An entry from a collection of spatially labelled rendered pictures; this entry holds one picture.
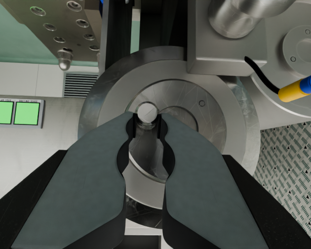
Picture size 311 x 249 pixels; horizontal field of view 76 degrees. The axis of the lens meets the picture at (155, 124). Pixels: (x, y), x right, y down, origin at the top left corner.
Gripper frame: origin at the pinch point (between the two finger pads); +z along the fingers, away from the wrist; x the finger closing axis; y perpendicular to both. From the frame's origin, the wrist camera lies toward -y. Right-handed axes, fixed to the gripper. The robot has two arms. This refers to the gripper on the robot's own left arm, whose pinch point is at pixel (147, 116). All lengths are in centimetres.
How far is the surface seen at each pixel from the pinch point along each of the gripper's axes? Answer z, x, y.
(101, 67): 6.7, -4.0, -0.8
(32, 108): 32.2, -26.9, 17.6
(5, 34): 238, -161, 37
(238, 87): 5.4, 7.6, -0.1
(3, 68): 277, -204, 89
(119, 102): 3.5, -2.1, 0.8
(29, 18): 31.6, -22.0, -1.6
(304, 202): 4.7, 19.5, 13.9
